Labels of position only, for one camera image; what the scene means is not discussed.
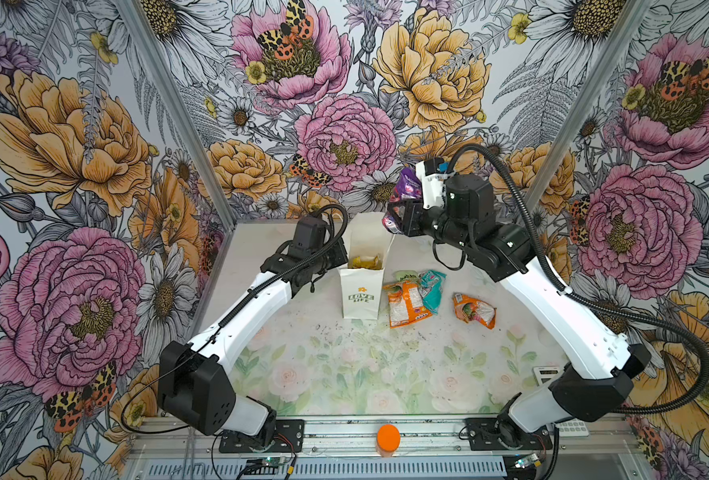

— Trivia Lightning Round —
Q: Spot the purple Fox's berries packet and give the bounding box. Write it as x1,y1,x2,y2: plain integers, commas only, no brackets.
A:
382,167,424,237

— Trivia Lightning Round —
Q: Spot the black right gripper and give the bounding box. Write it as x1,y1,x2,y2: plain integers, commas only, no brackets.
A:
387,197,476,251

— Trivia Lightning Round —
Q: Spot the aluminium right corner post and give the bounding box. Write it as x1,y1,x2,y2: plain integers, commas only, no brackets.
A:
525,0,652,212

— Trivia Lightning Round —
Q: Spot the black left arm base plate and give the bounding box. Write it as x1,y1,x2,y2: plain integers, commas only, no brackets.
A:
218,418,306,454

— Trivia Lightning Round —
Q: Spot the light green Himalaya packet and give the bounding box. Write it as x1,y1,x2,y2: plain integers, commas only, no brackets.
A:
394,270,421,282

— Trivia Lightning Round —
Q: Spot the orange round button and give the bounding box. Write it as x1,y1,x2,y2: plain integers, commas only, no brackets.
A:
377,424,402,456

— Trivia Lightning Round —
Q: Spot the white paper bag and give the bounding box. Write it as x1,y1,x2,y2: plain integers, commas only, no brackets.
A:
338,212,395,320

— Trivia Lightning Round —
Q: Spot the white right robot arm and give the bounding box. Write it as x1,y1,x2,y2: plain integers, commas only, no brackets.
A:
387,170,651,435

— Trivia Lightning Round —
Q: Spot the yellow snack packet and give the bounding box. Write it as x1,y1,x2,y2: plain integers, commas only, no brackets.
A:
348,255,383,271

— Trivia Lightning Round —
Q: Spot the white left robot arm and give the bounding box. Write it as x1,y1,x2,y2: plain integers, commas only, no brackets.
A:
156,211,350,448

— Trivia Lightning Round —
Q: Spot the aluminium corner post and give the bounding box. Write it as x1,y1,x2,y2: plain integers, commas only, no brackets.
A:
118,1,236,233
525,0,652,212

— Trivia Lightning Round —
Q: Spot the orange snack packet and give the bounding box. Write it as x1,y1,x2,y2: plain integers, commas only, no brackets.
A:
453,293,497,330
383,280,433,328

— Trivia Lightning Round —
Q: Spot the white calculator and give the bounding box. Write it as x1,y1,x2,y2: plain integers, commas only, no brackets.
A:
533,366,590,438

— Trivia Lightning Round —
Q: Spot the teal snack packet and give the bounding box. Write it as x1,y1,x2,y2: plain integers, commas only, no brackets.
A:
419,270,447,315

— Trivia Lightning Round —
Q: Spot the aluminium left corner post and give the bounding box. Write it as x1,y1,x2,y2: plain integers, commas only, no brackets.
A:
118,1,236,233

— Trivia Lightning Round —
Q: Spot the black corrugated right cable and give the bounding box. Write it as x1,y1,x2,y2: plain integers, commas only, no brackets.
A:
447,142,709,416

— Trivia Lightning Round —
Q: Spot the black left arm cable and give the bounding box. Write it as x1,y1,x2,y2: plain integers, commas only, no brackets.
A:
118,203,350,434

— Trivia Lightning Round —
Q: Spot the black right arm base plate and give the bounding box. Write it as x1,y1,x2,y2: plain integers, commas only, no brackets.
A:
461,417,553,452

